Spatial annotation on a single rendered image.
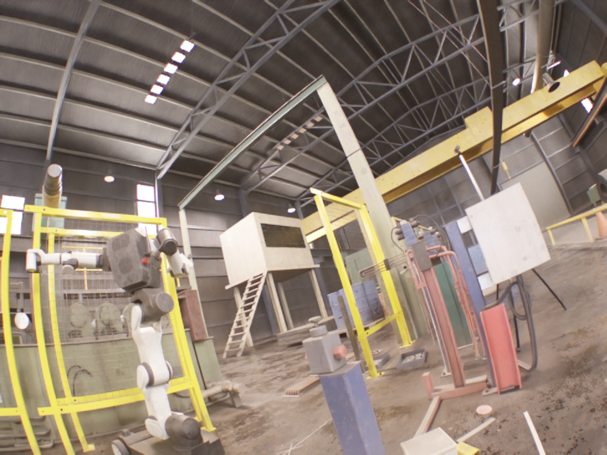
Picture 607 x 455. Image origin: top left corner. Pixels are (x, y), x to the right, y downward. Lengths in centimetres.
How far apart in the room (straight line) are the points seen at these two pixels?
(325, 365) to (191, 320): 239
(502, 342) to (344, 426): 90
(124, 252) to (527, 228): 197
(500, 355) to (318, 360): 98
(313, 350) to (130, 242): 110
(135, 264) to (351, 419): 124
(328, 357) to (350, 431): 28
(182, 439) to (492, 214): 185
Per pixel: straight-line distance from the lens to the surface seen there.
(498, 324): 151
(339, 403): 96
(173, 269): 177
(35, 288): 219
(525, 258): 133
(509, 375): 161
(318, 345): 93
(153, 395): 172
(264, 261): 1014
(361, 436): 100
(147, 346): 162
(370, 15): 1357
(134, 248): 155
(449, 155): 1424
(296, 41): 1273
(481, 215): 132
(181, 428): 156
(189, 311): 318
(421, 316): 359
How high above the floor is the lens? 76
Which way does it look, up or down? 17 degrees up
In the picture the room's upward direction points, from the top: 17 degrees counter-clockwise
